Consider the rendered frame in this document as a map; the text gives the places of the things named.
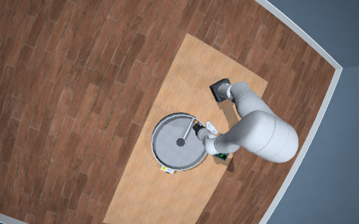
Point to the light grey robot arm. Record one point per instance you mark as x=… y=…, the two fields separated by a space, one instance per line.
x=258 y=131

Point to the grey two-compartment sorting bin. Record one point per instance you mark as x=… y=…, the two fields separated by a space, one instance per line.
x=222 y=157

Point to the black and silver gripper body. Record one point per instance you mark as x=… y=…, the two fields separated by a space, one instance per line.
x=200 y=129

